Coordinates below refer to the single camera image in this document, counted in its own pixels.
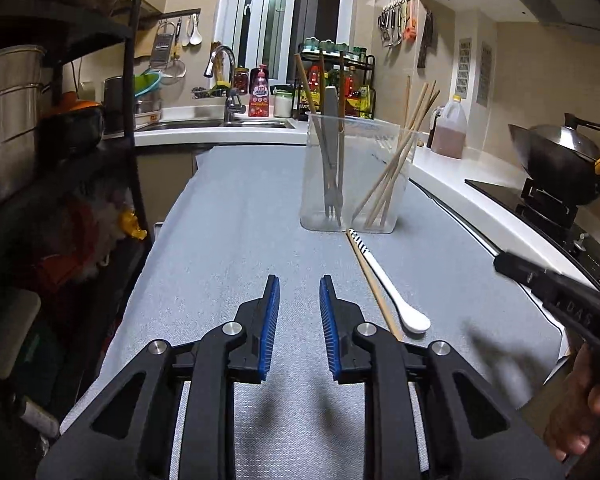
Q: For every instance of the chrome kitchen faucet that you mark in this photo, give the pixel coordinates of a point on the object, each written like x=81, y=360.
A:
x=227, y=90

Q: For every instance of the narrow wall vent grille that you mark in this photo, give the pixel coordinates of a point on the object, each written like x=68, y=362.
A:
x=464, y=67

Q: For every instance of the hanging metal grater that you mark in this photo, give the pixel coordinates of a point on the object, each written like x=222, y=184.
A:
x=162, y=45

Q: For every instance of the wide wall vent grille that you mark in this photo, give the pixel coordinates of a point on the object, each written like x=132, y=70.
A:
x=485, y=75

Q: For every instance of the black pan with orange items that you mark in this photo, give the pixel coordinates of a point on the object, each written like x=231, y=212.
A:
x=72, y=125

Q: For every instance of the green colander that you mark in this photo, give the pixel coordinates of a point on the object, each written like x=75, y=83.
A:
x=147, y=87

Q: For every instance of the white lidded jar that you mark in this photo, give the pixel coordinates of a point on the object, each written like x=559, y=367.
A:
x=283, y=105

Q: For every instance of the steel sink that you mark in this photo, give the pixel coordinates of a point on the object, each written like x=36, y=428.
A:
x=205, y=124

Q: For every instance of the hanging kitchen tools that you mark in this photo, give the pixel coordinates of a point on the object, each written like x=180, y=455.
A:
x=395, y=25

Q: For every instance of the window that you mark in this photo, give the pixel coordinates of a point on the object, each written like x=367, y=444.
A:
x=280, y=20

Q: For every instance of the person's right hand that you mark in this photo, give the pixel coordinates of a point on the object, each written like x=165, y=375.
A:
x=575, y=400

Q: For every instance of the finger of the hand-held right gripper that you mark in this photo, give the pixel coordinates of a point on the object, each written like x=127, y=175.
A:
x=522, y=271

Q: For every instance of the black metal shelf rack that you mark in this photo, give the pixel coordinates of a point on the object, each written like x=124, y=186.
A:
x=130, y=85

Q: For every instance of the hanging mesh strainer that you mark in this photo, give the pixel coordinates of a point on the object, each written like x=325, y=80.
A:
x=172, y=70

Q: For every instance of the pink detergent bottle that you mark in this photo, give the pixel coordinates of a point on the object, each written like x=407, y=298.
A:
x=260, y=95

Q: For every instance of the white striped ceramic spoon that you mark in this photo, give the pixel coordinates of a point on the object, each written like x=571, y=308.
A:
x=415, y=321

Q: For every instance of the wooden chopstick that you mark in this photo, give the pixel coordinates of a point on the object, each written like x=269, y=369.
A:
x=408, y=100
x=425, y=100
x=375, y=285
x=321, y=70
x=305, y=85
x=422, y=110
x=416, y=110

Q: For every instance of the hanging cleaver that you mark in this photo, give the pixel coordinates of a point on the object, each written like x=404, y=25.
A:
x=425, y=40

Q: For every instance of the large steel pot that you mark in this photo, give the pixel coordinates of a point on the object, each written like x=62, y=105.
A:
x=7, y=125

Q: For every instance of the condiment bottle rack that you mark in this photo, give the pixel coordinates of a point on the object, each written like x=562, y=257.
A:
x=352, y=90

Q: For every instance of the black wok with lid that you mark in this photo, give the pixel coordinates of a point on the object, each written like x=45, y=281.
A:
x=555, y=160

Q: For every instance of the clear plastic divided container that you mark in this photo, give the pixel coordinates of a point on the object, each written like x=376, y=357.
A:
x=360, y=175

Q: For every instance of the red jar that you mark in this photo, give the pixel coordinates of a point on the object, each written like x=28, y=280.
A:
x=241, y=80

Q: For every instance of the black spice rack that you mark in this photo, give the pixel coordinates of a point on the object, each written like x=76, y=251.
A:
x=370, y=85

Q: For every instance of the yellow toy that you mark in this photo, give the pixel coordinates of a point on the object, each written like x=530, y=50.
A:
x=132, y=224

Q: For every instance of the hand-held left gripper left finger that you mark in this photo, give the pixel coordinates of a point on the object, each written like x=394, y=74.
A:
x=270, y=330

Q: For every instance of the black gas stove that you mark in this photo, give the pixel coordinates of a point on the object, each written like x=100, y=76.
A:
x=555, y=220

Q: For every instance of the hanging white ladles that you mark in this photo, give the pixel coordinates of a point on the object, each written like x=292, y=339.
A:
x=195, y=32

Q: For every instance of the plastic oil jug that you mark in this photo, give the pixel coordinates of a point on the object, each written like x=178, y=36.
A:
x=449, y=135

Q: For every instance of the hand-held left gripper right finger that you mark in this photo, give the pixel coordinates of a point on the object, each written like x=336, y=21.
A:
x=328, y=330

